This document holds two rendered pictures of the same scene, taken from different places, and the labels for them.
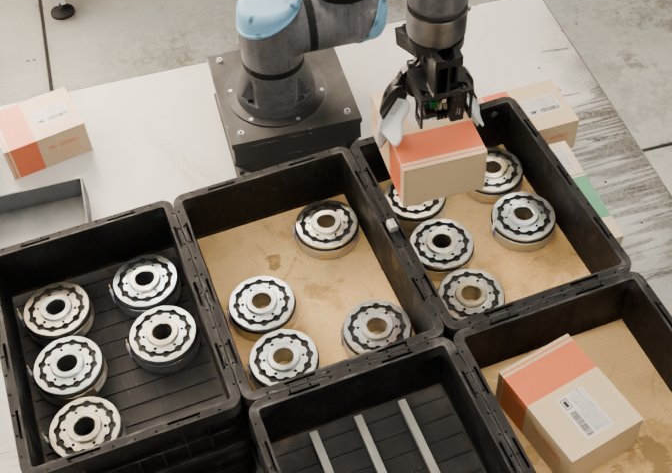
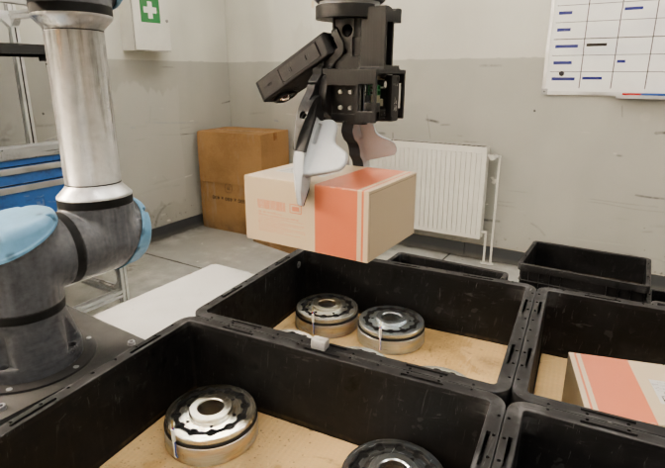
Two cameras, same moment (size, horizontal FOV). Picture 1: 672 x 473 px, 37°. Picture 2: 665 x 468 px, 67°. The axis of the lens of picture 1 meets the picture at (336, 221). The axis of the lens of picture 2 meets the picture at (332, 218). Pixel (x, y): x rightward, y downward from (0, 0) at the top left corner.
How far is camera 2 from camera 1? 111 cm
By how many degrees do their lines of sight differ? 51
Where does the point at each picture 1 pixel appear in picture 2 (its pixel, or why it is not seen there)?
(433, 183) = (387, 220)
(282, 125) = (58, 379)
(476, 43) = (196, 296)
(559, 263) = (449, 344)
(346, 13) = (113, 220)
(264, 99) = (26, 353)
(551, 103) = not seen: hidden behind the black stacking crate
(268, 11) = (19, 224)
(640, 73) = not seen: hidden behind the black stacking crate
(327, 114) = (110, 353)
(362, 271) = (293, 444)
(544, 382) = (626, 395)
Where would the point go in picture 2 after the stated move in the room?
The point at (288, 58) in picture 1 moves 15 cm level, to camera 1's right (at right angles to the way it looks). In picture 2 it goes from (52, 286) to (148, 260)
